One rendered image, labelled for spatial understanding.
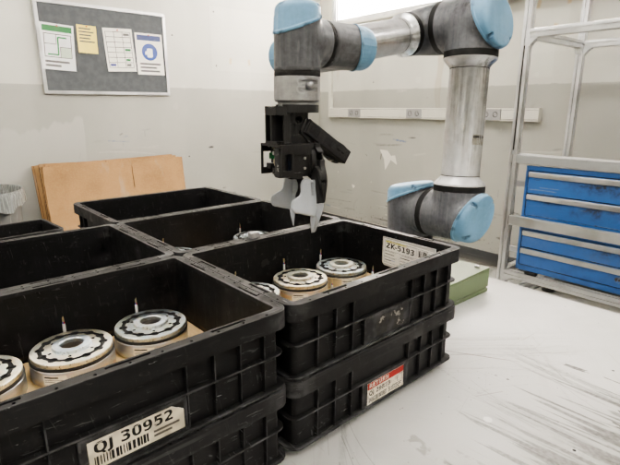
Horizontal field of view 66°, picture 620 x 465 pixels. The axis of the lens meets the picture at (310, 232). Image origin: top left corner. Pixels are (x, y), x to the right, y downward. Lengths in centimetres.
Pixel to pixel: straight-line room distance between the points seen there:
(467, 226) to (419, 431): 49
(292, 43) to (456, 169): 51
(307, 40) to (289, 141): 16
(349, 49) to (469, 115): 38
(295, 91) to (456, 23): 48
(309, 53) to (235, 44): 367
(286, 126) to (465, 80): 48
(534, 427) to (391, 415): 21
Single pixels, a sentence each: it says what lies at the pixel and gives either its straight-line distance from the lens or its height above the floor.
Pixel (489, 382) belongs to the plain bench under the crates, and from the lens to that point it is 94.
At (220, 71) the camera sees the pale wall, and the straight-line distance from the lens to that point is 434.
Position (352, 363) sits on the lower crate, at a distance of 72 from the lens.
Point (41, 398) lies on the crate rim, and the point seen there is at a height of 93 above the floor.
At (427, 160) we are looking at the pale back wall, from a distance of 410.
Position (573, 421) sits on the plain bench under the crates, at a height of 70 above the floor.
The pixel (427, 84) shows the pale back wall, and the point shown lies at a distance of 410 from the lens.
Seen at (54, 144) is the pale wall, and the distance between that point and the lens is 384.
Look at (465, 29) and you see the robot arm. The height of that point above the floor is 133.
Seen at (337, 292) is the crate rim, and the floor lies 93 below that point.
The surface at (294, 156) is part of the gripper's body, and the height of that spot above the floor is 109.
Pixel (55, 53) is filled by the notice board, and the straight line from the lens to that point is 385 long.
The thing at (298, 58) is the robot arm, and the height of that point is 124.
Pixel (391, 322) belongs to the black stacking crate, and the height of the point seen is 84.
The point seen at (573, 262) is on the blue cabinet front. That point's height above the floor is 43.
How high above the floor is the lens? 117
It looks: 15 degrees down
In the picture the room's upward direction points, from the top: straight up
